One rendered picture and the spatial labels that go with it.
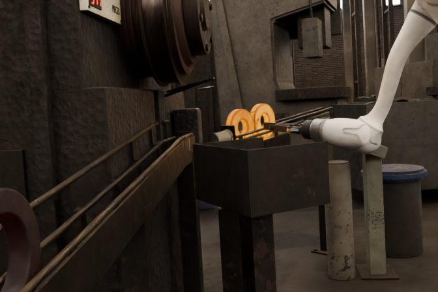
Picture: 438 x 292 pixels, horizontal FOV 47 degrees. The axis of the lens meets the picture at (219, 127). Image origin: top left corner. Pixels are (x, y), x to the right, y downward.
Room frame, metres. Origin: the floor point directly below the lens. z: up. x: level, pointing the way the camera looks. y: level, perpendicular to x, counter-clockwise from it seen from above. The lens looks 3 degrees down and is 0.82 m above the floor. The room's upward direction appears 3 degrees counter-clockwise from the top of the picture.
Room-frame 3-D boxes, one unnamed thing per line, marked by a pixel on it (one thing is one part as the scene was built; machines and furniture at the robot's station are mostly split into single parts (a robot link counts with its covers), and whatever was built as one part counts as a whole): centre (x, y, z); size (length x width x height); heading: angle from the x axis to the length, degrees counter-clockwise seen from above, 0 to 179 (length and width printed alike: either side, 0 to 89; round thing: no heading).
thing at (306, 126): (1.94, -0.33, 0.69); 0.09 x 0.08 x 0.07; 47
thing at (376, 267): (2.27, -0.68, 0.31); 0.24 x 0.16 x 0.62; 172
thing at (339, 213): (2.25, -0.51, 0.26); 0.12 x 0.12 x 0.52
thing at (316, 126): (1.89, -0.38, 0.69); 0.09 x 0.06 x 0.09; 137
